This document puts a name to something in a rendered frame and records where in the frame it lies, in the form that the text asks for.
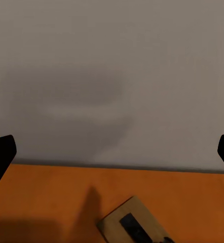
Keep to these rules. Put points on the mousetrap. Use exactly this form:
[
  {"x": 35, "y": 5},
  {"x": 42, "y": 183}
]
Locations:
[{"x": 133, "y": 223}]

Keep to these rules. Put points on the cabinet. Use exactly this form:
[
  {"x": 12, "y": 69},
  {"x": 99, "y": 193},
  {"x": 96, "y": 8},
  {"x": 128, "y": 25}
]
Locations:
[{"x": 55, "y": 204}]

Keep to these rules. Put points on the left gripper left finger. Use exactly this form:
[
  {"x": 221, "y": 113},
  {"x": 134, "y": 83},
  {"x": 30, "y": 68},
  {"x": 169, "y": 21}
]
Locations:
[{"x": 7, "y": 152}]

